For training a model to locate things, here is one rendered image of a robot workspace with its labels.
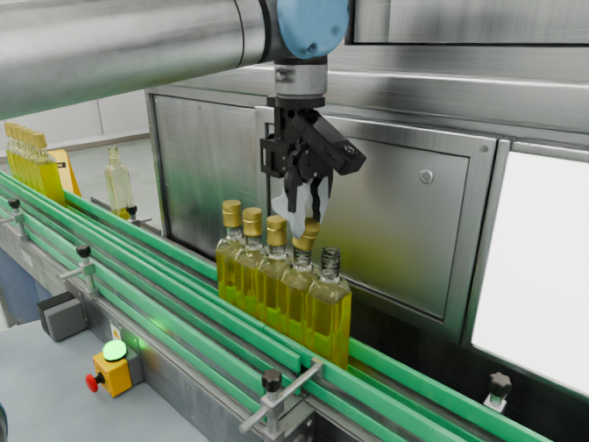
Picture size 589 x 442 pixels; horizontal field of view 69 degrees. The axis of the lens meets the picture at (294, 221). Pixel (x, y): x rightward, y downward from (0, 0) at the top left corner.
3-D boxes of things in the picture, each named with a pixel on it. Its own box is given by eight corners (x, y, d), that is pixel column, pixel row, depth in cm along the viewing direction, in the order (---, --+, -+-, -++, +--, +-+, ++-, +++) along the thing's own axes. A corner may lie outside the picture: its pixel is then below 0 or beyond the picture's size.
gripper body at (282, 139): (292, 167, 72) (292, 91, 67) (333, 176, 66) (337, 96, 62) (259, 176, 66) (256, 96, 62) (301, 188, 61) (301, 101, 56)
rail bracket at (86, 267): (102, 297, 102) (92, 247, 97) (71, 311, 97) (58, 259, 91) (95, 291, 104) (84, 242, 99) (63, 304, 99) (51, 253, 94)
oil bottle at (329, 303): (348, 381, 76) (354, 275, 68) (329, 399, 73) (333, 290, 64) (322, 366, 80) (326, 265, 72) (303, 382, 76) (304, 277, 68)
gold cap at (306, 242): (316, 246, 70) (325, 227, 68) (302, 253, 68) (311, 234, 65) (301, 233, 72) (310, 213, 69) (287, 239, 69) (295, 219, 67)
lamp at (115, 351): (131, 354, 91) (129, 343, 90) (110, 366, 88) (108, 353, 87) (120, 345, 94) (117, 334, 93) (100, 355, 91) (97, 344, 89)
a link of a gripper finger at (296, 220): (277, 231, 70) (282, 174, 68) (304, 240, 67) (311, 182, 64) (263, 233, 68) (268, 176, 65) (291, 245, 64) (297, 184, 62)
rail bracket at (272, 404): (325, 402, 71) (328, 341, 66) (251, 473, 60) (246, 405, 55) (311, 394, 73) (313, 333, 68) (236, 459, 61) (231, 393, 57)
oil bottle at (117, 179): (138, 227, 139) (125, 147, 129) (120, 231, 136) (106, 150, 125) (130, 222, 143) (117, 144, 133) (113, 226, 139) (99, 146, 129)
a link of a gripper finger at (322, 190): (304, 216, 75) (299, 167, 70) (331, 224, 71) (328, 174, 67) (292, 224, 73) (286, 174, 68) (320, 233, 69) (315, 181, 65)
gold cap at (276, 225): (291, 241, 74) (291, 217, 73) (277, 248, 72) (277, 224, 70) (276, 235, 76) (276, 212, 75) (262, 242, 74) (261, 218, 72)
